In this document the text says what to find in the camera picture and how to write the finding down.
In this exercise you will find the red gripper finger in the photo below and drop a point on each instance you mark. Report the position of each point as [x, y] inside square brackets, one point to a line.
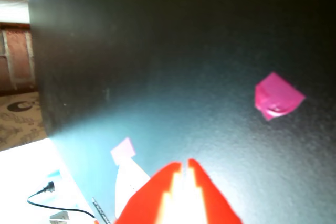
[215, 208]
[141, 203]

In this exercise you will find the white numbered grid sheet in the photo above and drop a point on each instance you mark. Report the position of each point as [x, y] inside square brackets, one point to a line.
[128, 182]

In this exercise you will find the black toothed strip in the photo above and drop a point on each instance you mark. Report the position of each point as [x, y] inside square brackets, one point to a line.
[101, 209]

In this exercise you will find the blue window sill counter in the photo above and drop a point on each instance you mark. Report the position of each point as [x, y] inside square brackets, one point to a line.
[26, 166]

